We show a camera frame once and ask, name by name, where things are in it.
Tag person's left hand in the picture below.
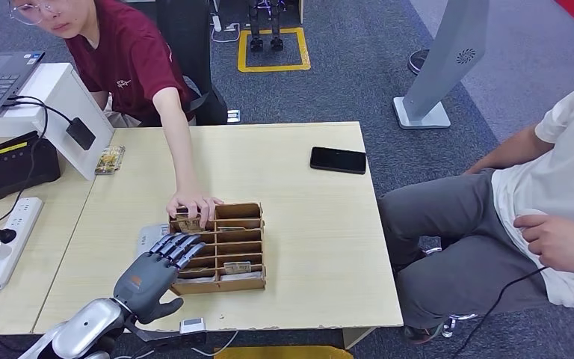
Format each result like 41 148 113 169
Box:
166 190 225 230
513 214 574 276

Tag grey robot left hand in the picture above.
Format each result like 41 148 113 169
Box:
112 233 207 326

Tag brown patterned key card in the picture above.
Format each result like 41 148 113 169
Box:
175 214 205 234

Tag wooden card organizer box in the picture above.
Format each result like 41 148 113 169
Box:
167 201 267 297

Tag white card reader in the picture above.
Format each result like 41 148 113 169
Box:
135 224 172 259

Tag upright patterned card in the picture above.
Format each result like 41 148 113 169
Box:
223 261 253 275

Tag person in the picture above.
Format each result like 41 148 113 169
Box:
378 73 574 331
8 0 226 229

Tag stack of hotel cards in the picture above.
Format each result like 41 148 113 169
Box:
93 144 126 175

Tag black power adapter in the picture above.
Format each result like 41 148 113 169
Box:
65 117 97 152

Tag chrome chair base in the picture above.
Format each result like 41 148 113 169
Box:
440 313 478 340

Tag black smartphone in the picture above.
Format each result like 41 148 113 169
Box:
309 146 368 176

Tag yellow floor tape square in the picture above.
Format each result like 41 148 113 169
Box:
238 27 312 74

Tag yellow object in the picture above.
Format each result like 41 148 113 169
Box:
214 346 355 359

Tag black office chair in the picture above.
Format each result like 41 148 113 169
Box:
155 0 229 127

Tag black robot legs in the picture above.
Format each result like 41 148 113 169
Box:
248 0 286 53

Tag black terminal yellow label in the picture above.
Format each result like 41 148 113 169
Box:
0 131 63 200

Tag white laptop riser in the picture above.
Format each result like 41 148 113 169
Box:
0 62 116 181

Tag dark sports shoe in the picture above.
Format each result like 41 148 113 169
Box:
404 324 445 346

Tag grey kiosk stand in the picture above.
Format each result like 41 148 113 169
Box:
393 0 492 132

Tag black shoe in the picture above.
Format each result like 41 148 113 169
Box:
408 49 431 77

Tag clear eyeglasses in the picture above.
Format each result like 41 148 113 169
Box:
8 0 70 25

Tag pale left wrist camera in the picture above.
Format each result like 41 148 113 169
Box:
126 316 208 346

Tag black controller cable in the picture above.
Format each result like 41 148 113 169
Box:
452 266 548 359

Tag thin white cable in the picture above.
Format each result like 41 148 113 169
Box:
190 331 240 359

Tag black adapter cable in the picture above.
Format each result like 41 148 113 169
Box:
5 95 75 125

